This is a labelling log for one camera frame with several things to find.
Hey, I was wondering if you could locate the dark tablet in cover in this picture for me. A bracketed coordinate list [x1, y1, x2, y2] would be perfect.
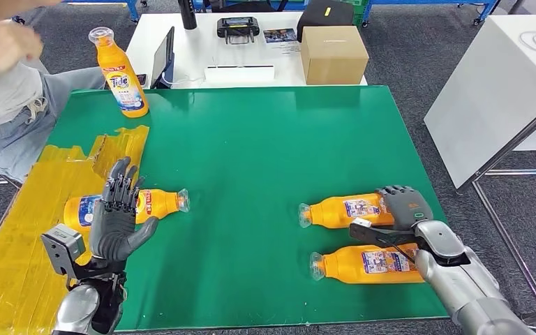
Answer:
[150, 26, 175, 89]

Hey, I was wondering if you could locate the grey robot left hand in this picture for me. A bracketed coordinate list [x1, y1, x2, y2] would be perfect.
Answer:
[89, 157, 160, 264]

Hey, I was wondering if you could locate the brown cardboard box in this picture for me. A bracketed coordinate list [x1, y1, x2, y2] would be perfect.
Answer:
[300, 25, 370, 86]

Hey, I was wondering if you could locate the blue metal rack frame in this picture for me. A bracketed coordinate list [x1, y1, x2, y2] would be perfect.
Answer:
[362, 0, 500, 27]
[62, 0, 140, 23]

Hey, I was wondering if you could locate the person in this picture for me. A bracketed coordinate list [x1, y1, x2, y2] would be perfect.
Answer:
[0, 0, 107, 184]

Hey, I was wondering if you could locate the yellow taped cardboard sheet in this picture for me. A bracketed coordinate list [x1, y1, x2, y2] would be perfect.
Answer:
[0, 126, 150, 335]

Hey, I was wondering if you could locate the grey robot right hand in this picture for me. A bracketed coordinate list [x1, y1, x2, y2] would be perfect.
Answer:
[375, 185, 434, 231]

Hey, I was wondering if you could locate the orange detergent bottle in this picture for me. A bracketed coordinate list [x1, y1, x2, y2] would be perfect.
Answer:
[308, 244, 426, 285]
[63, 188, 191, 234]
[88, 27, 149, 119]
[297, 193, 396, 230]

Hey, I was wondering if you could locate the thin white charging cable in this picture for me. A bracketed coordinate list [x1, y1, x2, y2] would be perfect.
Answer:
[170, 73, 206, 89]

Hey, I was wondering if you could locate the white side table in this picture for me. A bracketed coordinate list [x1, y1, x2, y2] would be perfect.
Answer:
[423, 15, 536, 190]

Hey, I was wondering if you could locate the long white box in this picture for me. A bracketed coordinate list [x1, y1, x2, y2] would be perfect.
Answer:
[204, 65, 276, 85]

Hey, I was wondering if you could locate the green plastic crate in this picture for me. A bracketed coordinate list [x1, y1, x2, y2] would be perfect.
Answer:
[352, 0, 371, 28]

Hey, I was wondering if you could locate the black bag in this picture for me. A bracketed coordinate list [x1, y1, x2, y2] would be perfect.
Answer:
[296, 0, 355, 43]

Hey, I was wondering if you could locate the printed leaflet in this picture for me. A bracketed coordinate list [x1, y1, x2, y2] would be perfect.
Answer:
[263, 28, 300, 52]

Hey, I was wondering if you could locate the black flask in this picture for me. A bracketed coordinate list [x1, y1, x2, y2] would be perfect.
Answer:
[177, 0, 198, 31]

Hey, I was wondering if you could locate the person's right hand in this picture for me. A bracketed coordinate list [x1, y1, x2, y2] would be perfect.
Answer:
[0, 20, 45, 77]

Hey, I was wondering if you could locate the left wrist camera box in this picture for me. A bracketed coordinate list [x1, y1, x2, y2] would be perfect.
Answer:
[40, 223, 87, 282]

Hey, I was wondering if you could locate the black handheld controller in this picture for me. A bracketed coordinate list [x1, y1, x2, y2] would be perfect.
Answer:
[216, 16, 260, 46]

